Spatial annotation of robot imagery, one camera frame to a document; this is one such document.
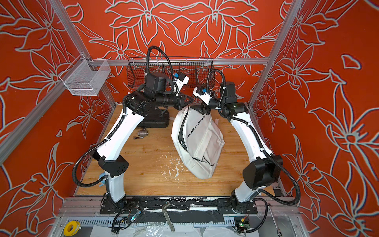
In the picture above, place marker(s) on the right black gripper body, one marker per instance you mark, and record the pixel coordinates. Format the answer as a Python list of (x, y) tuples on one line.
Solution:
[(204, 107)]

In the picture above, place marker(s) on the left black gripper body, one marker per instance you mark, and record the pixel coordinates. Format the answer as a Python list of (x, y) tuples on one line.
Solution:
[(177, 101)]

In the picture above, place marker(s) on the white backpack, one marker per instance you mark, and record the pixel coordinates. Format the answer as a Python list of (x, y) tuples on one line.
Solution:
[(198, 141)]

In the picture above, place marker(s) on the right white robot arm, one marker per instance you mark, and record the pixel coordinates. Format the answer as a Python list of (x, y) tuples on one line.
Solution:
[(264, 166)]

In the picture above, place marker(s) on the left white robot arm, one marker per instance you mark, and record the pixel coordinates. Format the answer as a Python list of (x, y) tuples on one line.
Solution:
[(158, 91)]

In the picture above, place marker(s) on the blue mug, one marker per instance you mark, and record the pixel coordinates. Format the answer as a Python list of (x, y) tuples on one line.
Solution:
[(103, 176)]

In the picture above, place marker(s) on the silver wrench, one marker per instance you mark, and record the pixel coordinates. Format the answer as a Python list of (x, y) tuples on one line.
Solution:
[(279, 233)]

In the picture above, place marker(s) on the yellow tape roll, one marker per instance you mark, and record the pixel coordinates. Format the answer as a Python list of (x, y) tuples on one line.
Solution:
[(71, 228)]

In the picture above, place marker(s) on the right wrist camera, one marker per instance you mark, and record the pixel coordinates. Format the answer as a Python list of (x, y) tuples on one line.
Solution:
[(202, 94)]

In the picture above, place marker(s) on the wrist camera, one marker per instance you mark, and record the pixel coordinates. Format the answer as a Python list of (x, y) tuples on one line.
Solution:
[(202, 94), (180, 80)]

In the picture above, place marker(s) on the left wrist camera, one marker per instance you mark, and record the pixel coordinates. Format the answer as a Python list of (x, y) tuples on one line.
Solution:
[(180, 80)]

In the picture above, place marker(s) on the black wire wall basket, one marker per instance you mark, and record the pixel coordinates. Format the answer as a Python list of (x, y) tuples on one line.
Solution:
[(197, 69)]

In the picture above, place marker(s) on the white wire wall basket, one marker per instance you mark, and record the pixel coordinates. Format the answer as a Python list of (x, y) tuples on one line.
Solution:
[(83, 77)]

